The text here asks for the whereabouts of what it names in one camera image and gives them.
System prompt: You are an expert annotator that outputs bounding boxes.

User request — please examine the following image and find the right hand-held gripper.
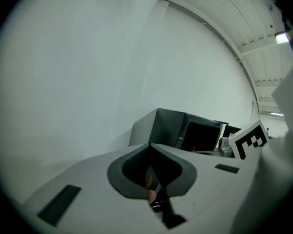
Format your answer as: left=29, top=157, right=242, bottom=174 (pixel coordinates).
left=218, top=119, right=271, bottom=160

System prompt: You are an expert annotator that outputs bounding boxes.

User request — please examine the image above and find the ceiling lamp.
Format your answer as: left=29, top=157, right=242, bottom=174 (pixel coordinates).
left=274, top=31, right=291, bottom=44

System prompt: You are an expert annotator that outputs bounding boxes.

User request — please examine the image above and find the black cabinet fridge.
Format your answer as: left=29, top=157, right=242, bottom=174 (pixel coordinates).
left=128, top=108, right=229, bottom=155

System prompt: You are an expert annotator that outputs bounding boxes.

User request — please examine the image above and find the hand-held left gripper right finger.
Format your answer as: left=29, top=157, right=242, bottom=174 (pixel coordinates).
left=150, top=144, right=261, bottom=234

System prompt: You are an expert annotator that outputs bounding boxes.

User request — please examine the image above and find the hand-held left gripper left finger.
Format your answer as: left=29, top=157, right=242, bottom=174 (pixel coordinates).
left=23, top=144, right=167, bottom=232

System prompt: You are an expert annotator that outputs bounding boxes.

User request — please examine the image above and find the person's left hand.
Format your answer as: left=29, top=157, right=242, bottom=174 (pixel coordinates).
left=145, top=173, right=160, bottom=204

